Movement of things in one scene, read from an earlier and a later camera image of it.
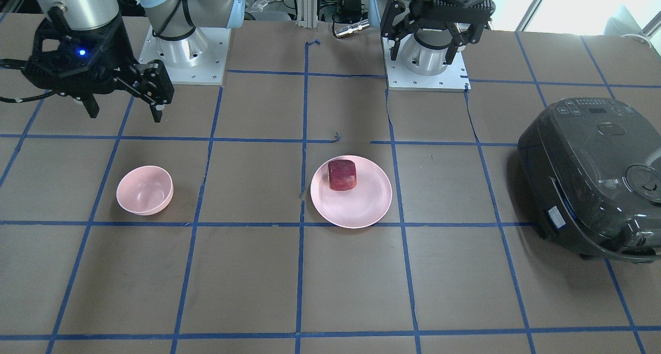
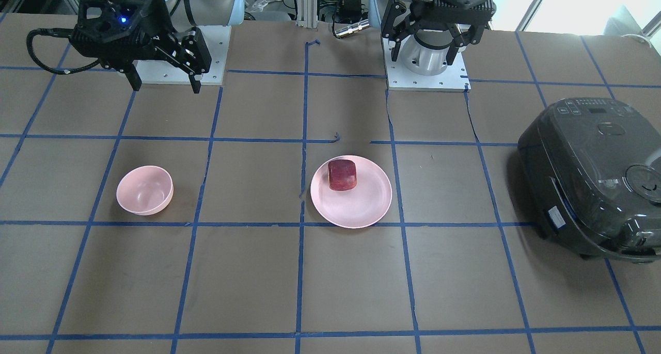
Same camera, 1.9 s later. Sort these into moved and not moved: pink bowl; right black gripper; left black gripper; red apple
Moved: right black gripper
Not moved: pink bowl; left black gripper; red apple
